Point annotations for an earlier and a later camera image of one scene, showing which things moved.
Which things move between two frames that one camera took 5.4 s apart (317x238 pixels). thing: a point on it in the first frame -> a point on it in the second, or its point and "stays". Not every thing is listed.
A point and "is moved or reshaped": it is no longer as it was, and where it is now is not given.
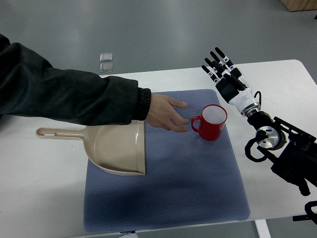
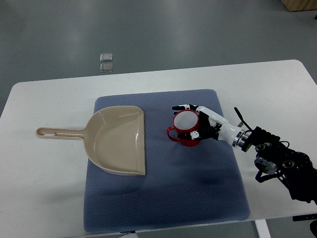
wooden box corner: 297,5 stays
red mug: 212,122 is moved or reshaped
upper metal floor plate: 106,57 stays
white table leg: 262,227 stays
